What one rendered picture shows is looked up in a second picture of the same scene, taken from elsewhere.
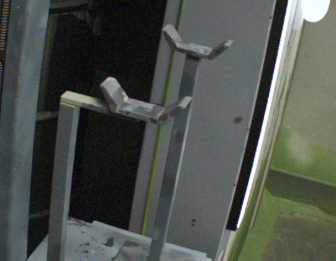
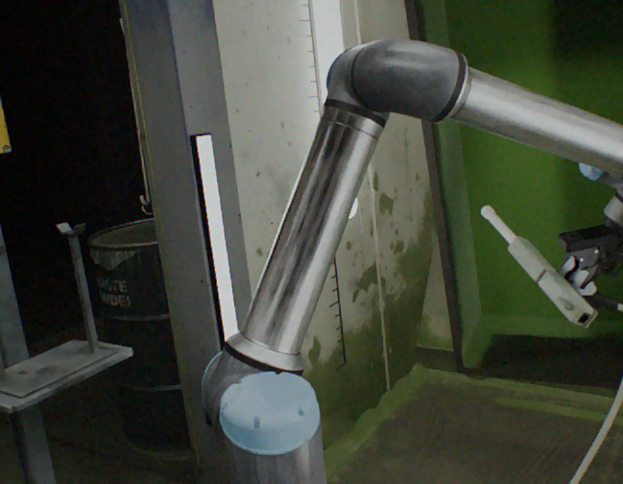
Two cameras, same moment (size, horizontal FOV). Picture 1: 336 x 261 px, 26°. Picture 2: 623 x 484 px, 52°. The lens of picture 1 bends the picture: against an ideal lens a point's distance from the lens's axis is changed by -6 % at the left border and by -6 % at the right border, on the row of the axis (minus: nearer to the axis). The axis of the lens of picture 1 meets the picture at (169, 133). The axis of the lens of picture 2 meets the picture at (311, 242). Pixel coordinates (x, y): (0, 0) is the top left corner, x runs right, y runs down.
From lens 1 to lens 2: 115 cm
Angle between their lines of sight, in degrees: 26
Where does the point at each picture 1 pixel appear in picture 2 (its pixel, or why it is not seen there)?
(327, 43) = not seen: hidden behind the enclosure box
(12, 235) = (4, 339)
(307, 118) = (443, 302)
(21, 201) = (9, 321)
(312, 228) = (452, 390)
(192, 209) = (200, 342)
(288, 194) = (436, 365)
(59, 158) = not seen: outside the picture
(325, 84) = not seen: hidden behind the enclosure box
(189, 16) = (165, 225)
